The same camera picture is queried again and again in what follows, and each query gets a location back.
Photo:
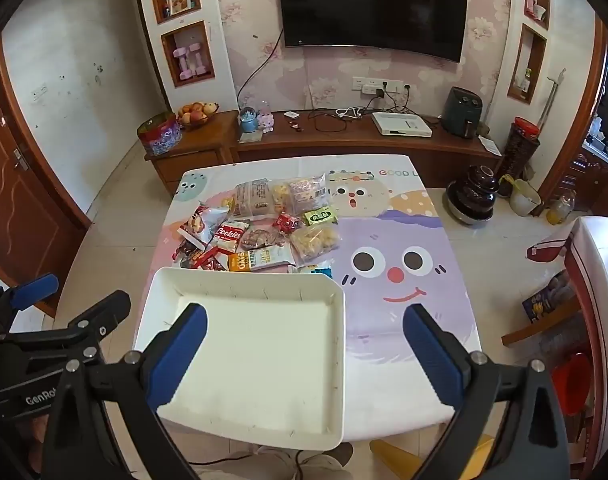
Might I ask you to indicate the blue yellow box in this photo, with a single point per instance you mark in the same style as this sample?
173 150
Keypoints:
544 302

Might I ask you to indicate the large brown bread pack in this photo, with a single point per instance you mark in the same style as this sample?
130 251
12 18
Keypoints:
254 200

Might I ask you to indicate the dark red snowflake packet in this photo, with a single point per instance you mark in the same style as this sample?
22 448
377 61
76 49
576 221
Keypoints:
191 259

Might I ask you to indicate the wooden television cabinet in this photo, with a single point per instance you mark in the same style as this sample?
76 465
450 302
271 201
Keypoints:
334 147

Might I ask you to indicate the white covered appliance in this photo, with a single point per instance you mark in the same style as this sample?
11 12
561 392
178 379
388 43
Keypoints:
601 280

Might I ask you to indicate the white plastic tray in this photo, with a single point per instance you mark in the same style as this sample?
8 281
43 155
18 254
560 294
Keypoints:
264 350

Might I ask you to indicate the red pouch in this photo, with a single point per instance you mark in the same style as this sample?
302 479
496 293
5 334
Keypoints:
549 250

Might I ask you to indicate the clear bag of puffs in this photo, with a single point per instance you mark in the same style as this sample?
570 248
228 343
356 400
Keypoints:
314 242

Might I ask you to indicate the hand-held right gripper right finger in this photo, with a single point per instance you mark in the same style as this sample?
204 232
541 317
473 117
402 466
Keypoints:
434 360

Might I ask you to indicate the small red candy packet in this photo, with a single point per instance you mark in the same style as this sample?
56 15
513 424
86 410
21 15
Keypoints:
289 221

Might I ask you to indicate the pink toy figure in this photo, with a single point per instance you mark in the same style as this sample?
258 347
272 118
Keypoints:
266 120

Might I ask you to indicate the colourful round tin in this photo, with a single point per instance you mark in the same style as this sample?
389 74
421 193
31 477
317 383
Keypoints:
159 135

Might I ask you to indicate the dark ceramic stew pot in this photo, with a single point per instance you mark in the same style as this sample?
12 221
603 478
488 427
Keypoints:
471 195

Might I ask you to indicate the white set-top box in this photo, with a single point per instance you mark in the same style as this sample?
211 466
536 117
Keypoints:
401 124

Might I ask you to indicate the pink clear snack pack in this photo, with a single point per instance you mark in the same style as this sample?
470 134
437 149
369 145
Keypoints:
309 192

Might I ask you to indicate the low wooden stool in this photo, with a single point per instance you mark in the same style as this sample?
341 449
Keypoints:
539 327

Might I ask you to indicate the red white cookie packet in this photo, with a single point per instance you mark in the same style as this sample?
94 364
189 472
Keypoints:
229 236

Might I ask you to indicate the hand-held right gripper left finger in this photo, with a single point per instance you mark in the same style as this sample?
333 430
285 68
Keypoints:
179 355

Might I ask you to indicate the white wall socket strip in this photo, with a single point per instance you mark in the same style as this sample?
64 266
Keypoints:
376 85

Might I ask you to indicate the yellow stool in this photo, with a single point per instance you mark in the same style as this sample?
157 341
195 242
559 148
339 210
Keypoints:
389 452

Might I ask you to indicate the white paper sheet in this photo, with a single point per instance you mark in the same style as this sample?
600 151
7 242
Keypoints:
490 145

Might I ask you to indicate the red plastic basin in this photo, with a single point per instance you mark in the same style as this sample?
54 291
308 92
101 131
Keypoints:
571 382

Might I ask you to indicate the pink dumbbell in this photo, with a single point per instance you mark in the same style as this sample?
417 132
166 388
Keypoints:
199 57
182 62

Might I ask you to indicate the brown wooden door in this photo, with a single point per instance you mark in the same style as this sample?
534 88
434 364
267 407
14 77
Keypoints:
19 210

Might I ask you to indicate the white orange oat packet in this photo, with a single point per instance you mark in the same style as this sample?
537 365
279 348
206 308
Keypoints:
264 259

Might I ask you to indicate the tall wall niche with bottle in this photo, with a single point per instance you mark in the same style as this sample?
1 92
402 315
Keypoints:
529 55

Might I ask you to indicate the clear packet with brown snack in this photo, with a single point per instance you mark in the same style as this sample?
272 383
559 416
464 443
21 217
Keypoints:
261 237

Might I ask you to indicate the dark green air fryer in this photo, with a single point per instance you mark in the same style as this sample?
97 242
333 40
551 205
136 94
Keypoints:
463 112

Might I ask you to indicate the dark jar with red lid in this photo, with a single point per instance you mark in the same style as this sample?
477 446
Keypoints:
521 147

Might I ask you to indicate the pale card under globe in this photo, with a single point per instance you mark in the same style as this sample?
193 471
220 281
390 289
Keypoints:
249 136

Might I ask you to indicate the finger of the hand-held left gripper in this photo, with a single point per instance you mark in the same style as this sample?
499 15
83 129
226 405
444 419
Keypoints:
99 312
34 291

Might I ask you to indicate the yellow oil bottle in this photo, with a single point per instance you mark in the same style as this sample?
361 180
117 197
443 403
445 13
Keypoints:
559 210

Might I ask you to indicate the blue white candy packet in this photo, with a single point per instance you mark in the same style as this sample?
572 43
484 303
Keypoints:
316 270

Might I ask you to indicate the bowl of fruit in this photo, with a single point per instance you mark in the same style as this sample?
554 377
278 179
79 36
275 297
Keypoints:
196 114

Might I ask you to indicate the blue snow globe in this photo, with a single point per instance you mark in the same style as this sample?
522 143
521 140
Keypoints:
248 121

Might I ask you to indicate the printed cartoon tablecloth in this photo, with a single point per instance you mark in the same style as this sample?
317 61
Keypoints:
409 310

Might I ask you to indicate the black wall television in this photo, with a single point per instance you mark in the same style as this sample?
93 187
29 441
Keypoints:
374 5

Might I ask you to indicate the clear bag of yellow pastries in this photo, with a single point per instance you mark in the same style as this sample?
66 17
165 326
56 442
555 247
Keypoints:
280 197

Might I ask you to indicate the silver blue snack packet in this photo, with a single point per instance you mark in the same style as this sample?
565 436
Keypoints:
199 225

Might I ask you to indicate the white jug with yellow lid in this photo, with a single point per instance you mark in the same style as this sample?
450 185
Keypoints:
521 200

